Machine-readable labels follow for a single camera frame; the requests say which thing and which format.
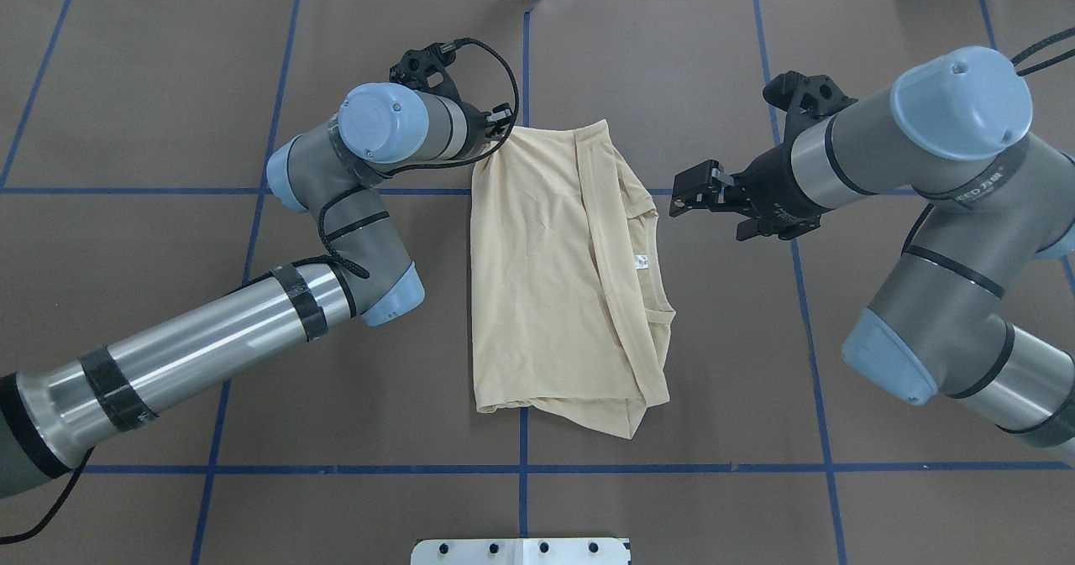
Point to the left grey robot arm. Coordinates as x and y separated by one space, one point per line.
416 120

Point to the cream long-sleeve graphic shirt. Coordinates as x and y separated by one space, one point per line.
568 309

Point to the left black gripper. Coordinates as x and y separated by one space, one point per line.
479 129

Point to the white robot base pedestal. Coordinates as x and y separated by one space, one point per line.
555 550

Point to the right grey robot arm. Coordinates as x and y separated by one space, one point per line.
957 131

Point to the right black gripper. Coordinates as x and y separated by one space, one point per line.
771 185

